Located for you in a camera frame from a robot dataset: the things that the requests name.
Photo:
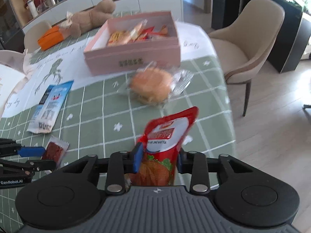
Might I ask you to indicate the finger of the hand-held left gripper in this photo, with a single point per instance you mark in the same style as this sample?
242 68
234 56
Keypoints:
32 151
43 165

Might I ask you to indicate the dark glass cabinet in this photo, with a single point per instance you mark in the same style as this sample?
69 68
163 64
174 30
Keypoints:
9 24

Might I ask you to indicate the white bottle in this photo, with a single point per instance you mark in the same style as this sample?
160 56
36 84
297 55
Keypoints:
32 8

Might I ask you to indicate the pink cardboard box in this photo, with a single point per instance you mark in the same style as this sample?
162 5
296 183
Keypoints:
136 55

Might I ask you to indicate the glass jar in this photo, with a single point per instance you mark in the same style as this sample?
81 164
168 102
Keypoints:
49 2

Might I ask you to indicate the white printed paper bag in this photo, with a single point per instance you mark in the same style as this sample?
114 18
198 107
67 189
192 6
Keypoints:
9 77

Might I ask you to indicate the white printed table runner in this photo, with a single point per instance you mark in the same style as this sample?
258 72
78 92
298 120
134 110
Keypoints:
73 65

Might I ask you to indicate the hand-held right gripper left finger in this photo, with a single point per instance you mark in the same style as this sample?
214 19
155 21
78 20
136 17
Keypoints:
138 159

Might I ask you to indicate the small dark red jerky packet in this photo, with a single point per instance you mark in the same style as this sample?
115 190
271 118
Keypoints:
54 150

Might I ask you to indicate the red snack pouch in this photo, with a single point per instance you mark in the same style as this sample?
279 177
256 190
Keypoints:
167 131

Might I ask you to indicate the heap of assorted snack packets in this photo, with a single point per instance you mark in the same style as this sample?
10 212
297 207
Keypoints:
136 35

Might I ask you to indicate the black cabinet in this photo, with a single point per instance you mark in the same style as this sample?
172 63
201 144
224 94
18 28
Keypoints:
284 29

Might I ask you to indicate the beige dining chair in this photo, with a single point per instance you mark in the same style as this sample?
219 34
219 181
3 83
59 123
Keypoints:
243 51
12 55
36 34

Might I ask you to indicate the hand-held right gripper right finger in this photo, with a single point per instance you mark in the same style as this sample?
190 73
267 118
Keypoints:
180 162

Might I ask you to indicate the brown teddy bear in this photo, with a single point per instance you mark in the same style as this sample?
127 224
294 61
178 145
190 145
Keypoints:
85 19

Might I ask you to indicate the black water dispenser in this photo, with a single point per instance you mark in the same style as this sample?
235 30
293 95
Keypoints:
226 4

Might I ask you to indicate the bun in clear wrapper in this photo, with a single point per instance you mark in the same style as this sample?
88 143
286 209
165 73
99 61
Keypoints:
151 85

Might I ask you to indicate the blue and white snack packet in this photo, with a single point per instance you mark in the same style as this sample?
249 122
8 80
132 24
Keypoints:
51 106

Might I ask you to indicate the orange pouch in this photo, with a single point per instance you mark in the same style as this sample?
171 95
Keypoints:
49 38

